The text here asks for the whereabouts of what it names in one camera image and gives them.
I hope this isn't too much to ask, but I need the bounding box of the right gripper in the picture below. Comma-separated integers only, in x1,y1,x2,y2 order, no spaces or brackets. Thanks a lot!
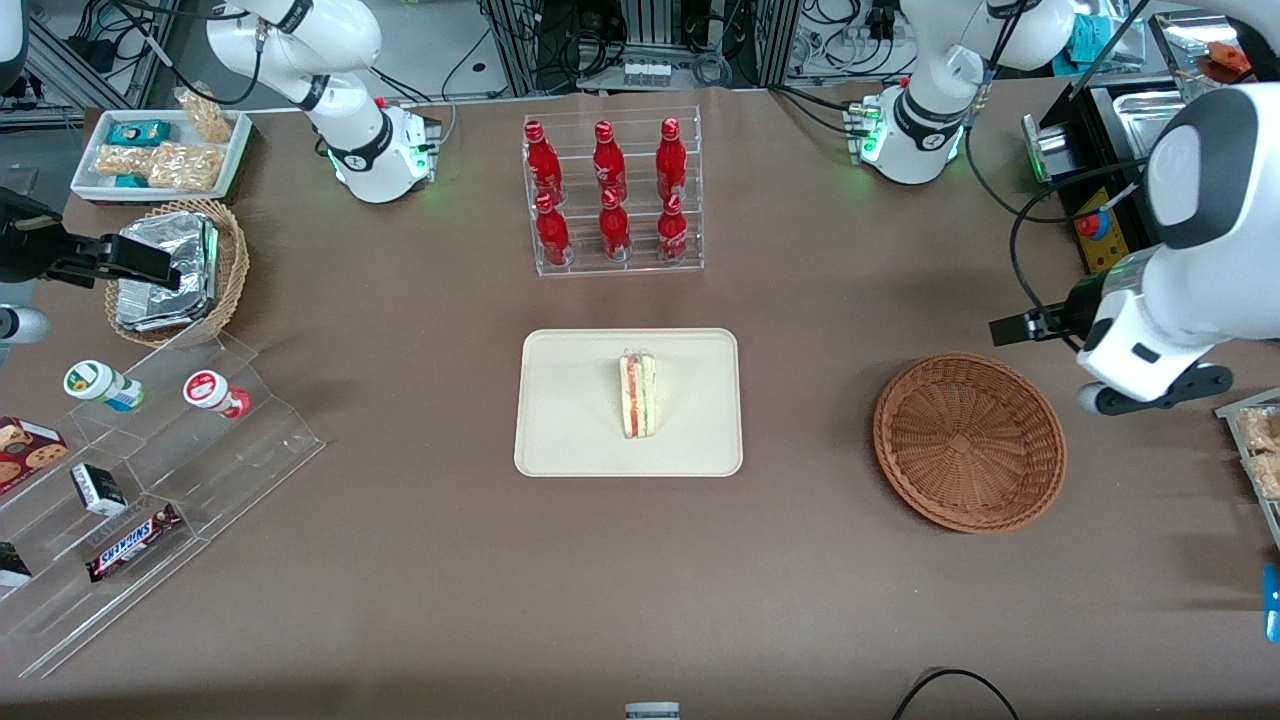
0,188,184,293

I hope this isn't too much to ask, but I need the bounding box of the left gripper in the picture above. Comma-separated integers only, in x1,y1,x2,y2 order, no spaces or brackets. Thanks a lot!
989,272,1206,389

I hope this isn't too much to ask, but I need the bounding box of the triangular sandwich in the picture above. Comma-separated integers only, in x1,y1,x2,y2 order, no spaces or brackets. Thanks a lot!
617,349,659,441

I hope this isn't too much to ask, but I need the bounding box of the white rectangular snack tray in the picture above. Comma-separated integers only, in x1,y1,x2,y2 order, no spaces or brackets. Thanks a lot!
70,108,253,204

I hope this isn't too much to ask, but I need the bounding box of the light tan wicker basket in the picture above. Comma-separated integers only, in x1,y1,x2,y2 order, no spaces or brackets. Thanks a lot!
104,198,251,350

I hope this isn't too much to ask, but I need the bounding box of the brown round wicker basket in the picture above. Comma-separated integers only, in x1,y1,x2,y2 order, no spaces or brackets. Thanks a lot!
873,352,1068,534

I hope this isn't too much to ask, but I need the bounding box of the cream plastic tray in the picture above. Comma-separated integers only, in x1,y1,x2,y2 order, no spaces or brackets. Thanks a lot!
514,328,744,478

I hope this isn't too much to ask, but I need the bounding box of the foil wrapped pack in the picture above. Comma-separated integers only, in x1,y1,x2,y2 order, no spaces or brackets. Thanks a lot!
115,278,217,334
118,211,220,301

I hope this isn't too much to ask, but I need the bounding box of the black yellow control box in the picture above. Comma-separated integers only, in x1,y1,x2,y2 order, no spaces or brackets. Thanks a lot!
1058,80,1216,279

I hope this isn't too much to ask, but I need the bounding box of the clear bag of nuts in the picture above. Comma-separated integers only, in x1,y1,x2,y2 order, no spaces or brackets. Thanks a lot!
147,142,227,193
94,145,161,180
175,88,235,145

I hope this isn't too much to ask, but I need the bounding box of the green capped yogurt bottle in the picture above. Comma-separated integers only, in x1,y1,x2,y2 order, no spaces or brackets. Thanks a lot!
63,360,147,413

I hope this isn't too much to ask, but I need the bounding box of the red capped yogurt bottle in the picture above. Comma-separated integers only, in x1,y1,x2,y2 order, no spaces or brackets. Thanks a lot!
183,370,252,421

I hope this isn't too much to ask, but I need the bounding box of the small metal green device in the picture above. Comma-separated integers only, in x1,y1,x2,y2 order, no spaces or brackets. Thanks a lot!
1019,112,1077,186

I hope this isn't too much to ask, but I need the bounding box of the red cookie box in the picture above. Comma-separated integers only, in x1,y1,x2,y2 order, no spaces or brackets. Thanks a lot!
0,416,71,497

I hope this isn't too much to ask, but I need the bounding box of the small black white carton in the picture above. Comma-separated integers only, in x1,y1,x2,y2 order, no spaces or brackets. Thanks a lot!
70,463,129,518

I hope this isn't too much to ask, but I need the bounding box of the stainless steel pan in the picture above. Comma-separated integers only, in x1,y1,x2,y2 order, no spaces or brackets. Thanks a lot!
1090,85,1206,169

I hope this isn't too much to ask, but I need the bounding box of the clear acrylic stepped shelf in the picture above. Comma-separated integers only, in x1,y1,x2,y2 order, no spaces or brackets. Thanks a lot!
0,330,327,681

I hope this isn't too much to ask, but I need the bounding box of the clear bag of crackers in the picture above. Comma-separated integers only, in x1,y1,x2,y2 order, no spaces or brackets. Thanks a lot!
1237,406,1280,457
1245,450,1280,503

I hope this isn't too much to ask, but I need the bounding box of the Snickers chocolate bar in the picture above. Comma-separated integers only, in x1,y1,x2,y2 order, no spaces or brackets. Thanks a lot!
85,503,185,584

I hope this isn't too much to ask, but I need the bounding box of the teal cloth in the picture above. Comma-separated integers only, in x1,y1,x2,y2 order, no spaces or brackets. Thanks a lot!
1062,14,1127,63

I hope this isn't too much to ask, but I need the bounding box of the orange plastic item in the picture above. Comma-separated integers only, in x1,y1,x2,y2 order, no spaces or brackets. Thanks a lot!
1204,40,1253,83

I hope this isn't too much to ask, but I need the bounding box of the red cola bottle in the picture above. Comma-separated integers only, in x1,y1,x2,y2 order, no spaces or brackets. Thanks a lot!
524,120,564,207
592,120,629,205
535,192,573,267
598,188,633,263
655,118,690,202
656,193,690,263

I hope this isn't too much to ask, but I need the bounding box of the clear acrylic bottle rack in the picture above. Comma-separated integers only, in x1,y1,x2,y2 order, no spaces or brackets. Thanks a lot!
521,105,705,278

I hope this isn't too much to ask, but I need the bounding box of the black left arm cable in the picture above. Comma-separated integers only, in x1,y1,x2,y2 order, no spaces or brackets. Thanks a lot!
963,0,1153,353

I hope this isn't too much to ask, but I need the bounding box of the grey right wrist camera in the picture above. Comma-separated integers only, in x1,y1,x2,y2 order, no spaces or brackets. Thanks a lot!
0,304,52,347

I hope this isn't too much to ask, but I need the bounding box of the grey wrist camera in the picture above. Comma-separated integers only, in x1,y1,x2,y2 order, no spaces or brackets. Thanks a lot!
0,304,52,347
1077,364,1235,418

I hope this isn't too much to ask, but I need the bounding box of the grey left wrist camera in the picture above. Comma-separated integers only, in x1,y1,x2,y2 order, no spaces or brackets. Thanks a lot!
1077,364,1235,418

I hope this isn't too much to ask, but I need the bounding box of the metal wire snack tray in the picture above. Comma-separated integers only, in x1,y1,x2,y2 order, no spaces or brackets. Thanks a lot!
1214,387,1280,553

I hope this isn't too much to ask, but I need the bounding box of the aluminium frame stand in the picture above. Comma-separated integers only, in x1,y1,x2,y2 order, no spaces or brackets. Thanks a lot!
20,0,183,113

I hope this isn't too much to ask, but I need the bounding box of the black floor cable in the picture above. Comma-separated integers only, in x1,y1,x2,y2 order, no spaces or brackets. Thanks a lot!
892,668,1022,720

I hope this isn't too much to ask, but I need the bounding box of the aluminium frame equipment rack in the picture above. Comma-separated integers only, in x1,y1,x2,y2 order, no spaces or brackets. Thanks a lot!
478,0,803,97

